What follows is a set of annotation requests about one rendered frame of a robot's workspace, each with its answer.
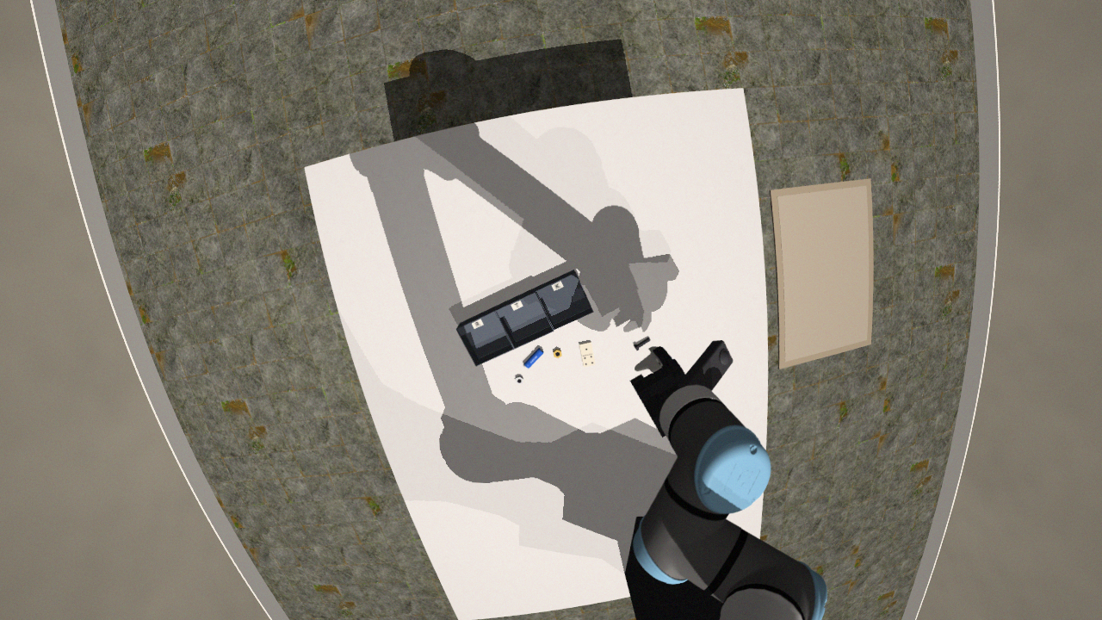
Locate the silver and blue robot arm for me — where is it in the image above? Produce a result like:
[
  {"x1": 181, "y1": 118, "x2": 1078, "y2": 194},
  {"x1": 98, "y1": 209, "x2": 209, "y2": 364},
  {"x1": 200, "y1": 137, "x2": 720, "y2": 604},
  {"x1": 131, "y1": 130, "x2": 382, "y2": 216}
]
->
[{"x1": 633, "y1": 340, "x2": 827, "y2": 620}]

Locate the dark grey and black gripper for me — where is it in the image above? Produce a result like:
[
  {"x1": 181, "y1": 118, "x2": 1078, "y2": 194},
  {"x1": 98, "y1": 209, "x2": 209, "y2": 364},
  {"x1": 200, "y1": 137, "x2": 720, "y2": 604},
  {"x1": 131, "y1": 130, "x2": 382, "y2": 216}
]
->
[{"x1": 630, "y1": 346, "x2": 685, "y2": 437}]

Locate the cream domino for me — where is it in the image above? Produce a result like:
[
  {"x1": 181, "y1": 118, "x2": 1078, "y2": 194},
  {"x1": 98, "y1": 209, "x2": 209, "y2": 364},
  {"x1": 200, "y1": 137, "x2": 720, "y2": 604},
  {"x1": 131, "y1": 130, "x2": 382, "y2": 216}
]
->
[{"x1": 579, "y1": 342, "x2": 595, "y2": 367}]

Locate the blue aa battery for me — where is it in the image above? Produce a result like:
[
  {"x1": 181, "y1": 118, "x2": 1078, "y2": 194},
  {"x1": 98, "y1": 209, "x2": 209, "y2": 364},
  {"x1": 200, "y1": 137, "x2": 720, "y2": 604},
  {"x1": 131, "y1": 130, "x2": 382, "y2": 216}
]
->
[{"x1": 523, "y1": 348, "x2": 544, "y2": 369}]

